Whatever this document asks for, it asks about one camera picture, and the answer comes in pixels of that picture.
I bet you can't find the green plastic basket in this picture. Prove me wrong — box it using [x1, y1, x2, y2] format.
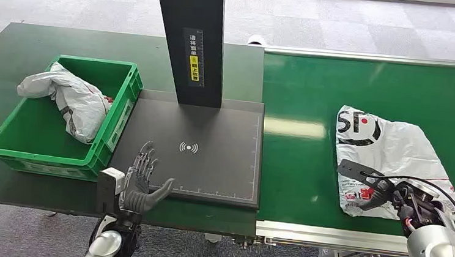
[0, 49, 146, 186]

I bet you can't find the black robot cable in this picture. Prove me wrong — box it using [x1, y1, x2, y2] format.
[357, 173, 455, 254]

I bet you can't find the yellow black column label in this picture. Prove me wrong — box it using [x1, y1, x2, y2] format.
[179, 27, 210, 89]

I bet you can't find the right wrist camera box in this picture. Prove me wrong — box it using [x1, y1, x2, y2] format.
[335, 158, 387, 190]

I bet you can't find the dark green table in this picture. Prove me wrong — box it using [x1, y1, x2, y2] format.
[0, 21, 272, 239]

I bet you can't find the white courier bag red print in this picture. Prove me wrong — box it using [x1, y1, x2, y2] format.
[328, 104, 455, 226]

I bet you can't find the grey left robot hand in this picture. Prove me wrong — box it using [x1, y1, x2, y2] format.
[118, 139, 179, 216]

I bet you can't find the green belt conveyor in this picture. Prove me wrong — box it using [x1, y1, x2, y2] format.
[248, 45, 455, 257]

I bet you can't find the crumpled white courier bag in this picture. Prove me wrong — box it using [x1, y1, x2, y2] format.
[13, 59, 117, 147]

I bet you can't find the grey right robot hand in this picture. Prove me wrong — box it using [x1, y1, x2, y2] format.
[347, 176, 411, 216]

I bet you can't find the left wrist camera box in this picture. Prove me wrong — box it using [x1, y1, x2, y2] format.
[94, 166, 127, 217]

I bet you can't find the white basket side label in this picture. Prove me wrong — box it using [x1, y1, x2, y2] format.
[105, 97, 135, 154]

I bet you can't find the black scanner column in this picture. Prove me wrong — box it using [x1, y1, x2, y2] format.
[145, 0, 231, 109]

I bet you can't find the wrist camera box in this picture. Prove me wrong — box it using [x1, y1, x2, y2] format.
[94, 166, 127, 217]
[335, 158, 387, 190]

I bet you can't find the white round object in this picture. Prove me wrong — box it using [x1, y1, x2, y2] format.
[247, 34, 269, 48]

